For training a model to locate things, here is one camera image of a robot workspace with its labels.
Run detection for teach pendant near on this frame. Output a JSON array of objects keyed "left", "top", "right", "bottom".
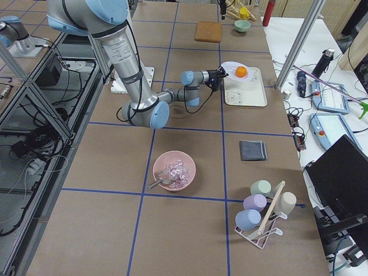
[{"left": 309, "top": 113, "right": 362, "bottom": 150}]

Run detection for folded dark umbrella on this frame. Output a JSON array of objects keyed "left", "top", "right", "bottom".
[{"left": 297, "top": 71, "right": 306, "bottom": 98}]

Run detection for metal scoop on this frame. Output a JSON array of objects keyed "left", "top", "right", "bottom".
[{"left": 148, "top": 171, "right": 174, "bottom": 189}]

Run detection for folded grey cloth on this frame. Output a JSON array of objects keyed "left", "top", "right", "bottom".
[{"left": 239, "top": 140, "right": 268, "bottom": 161}]

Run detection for light green bowl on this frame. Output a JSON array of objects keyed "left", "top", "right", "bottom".
[{"left": 234, "top": 20, "right": 251, "bottom": 33}]

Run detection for teach pendant far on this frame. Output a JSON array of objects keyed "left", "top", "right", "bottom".
[{"left": 310, "top": 80, "right": 350, "bottom": 114}]

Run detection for aluminium frame post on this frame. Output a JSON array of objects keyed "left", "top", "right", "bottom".
[{"left": 274, "top": 0, "right": 326, "bottom": 91}]

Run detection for blue cup on rack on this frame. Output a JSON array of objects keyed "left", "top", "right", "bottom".
[{"left": 235, "top": 209, "right": 261, "bottom": 231}]

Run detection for white wire cup rack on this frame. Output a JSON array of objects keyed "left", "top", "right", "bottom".
[{"left": 235, "top": 181, "right": 288, "bottom": 249}]

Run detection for green cup on rack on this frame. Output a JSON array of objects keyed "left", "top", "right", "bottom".
[{"left": 250, "top": 180, "right": 271, "bottom": 197}]

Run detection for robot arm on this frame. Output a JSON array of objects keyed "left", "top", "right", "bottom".
[
  {"left": 47, "top": 1, "right": 228, "bottom": 129},
  {"left": 1, "top": 16, "right": 29, "bottom": 48}
]

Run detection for beige cup on rack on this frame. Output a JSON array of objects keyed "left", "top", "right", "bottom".
[{"left": 273, "top": 191, "right": 297, "bottom": 216}]

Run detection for clear ice cubes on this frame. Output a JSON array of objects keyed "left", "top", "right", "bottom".
[{"left": 166, "top": 161, "right": 190, "bottom": 189}]

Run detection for black water bottle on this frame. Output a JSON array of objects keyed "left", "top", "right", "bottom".
[{"left": 312, "top": 48, "right": 335, "bottom": 78}]

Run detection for brown wooden tray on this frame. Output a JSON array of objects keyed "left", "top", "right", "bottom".
[{"left": 194, "top": 21, "right": 222, "bottom": 43}]

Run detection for red bottle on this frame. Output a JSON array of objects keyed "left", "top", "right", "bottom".
[{"left": 262, "top": 0, "right": 276, "bottom": 27}]

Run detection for black power strip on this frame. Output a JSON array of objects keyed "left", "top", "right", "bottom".
[{"left": 287, "top": 113, "right": 306, "bottom": 151}]

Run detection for cream bear tray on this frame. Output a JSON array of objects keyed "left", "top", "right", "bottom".
[{"left": 224, "top": 67, "right": 267, "bottom": 107}]

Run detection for wooden cup rack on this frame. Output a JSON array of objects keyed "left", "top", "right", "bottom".
[{"left": 225, "top": 0, "right": 256, "bottom": 21}]

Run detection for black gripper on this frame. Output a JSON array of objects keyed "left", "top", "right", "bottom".
[{"left": 206, "top": 66, "right": 228, "bottom": 91}]

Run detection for yellow cup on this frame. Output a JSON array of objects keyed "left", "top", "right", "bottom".
[{"left": 239, "top": 7, "right": 251, "bottom": 20}]

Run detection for pink bowl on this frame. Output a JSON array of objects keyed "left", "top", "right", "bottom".
[{"left": 152, "top": 151, "right": 196, "bottom": 192}]

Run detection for white round plate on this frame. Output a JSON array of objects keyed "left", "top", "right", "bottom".
[{"left": 221, "top": 62, "right": 254, "bottom": 82}]

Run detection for teach pendant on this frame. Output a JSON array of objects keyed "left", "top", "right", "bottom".
[
  {"left": 309, "top": 113, "right": 362, "bottom": 150},
  {"left": 310, "top": 80, "right": 350, "bottom": 114}
]

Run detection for orange fruit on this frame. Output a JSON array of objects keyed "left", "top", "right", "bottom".
[{"left": 235, "top": 66, "right": 248, "bottom": 78}]

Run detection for black monitor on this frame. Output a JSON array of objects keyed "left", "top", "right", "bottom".
[{"left": 306, "top": 135, "right": 367, "bottom": 255}]

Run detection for purple cup on rack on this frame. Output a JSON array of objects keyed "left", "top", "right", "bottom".
[{"left": 243, "top": 194, "right": 267, "bottom": 212}]

